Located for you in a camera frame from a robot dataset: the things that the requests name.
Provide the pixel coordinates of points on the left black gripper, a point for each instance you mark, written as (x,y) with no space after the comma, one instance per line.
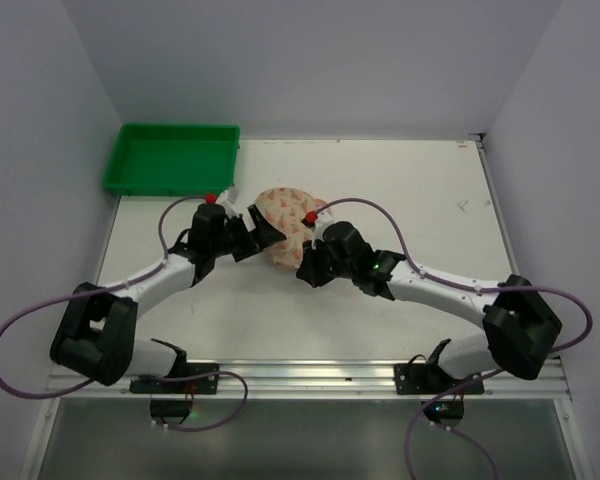
(247,235)

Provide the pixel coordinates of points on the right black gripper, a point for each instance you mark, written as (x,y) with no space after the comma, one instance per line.
(312,265)

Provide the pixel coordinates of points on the floral fabric laundry bag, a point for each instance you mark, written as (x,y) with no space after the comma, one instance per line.
(285,208)

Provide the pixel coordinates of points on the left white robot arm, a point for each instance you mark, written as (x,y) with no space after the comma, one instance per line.
(97,333)

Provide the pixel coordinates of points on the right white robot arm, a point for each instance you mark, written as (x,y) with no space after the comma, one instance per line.
(516,327)

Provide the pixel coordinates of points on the green plastic tray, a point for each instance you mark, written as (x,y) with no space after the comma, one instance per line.
(170,160)

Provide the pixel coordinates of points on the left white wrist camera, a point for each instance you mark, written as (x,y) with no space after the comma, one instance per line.
(227,199)

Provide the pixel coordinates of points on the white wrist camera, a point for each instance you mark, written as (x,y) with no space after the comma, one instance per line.
(227,199)
(318,222)

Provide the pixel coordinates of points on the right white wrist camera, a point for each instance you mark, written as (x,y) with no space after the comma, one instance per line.
(318,222)

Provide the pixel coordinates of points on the aluminium front rail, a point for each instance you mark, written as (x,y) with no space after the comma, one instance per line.
(325,380)

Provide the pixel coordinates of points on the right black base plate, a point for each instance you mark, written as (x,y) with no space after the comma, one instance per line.
(422,376)

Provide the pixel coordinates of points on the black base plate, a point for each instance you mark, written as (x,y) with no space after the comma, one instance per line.
(422,376)
(185,379)

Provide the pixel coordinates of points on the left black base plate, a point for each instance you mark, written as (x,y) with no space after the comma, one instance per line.
(185,379)

